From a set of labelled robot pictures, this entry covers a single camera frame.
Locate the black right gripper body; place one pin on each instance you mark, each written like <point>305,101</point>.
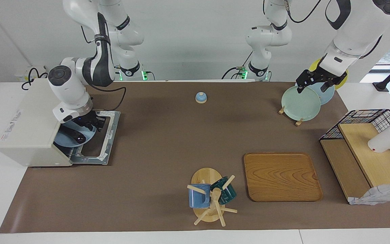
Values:
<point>86,119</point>

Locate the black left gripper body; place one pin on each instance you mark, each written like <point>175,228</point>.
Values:
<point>323,75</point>

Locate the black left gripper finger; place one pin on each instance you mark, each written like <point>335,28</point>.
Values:
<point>303,79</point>
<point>327,85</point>

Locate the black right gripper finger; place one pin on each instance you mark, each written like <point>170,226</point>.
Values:
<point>100,122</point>
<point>87,129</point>

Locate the dark purple eggplant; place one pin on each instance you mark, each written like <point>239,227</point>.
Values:
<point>78,136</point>

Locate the light blue serving plate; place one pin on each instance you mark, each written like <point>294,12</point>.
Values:
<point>63,139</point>

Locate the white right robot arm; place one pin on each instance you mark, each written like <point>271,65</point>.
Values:
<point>69,88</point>

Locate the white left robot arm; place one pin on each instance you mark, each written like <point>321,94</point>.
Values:
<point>354,30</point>

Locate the cream toaster oven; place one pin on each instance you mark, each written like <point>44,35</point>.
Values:
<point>29,128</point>

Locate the light blue racked plate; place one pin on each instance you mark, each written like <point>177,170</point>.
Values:
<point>327,96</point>

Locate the yellow plate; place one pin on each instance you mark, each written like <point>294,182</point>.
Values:
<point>344,76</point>

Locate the pale green plate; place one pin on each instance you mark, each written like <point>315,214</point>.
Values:
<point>300,103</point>

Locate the wooden plate rack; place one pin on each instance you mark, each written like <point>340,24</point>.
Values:
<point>298,122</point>

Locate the large brown table mat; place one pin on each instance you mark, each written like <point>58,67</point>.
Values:
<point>168,142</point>

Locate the white cup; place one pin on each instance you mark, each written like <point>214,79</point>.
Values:
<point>383,140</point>

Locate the rectangular wooden tray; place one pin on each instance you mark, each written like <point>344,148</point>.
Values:
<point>281,176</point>

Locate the small blue lidded jar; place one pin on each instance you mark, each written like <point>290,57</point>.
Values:
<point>200,98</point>

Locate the wooden mug tree stand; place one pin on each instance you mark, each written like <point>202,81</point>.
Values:
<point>206,176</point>

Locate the blue mug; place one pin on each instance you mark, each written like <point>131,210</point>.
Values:
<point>196,200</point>

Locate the dark green mug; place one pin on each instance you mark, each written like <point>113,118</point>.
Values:
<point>227,193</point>

